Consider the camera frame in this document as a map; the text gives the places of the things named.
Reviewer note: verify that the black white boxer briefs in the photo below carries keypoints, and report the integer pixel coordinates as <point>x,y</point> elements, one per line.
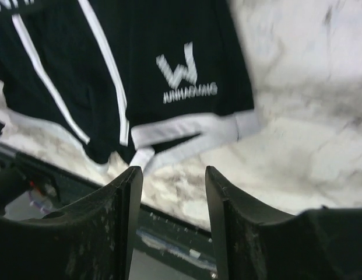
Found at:
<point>154,81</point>

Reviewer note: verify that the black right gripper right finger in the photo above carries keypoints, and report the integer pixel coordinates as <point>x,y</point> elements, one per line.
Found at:
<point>253,240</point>

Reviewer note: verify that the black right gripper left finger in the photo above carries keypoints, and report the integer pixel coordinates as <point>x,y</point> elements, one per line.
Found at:
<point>91,238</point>

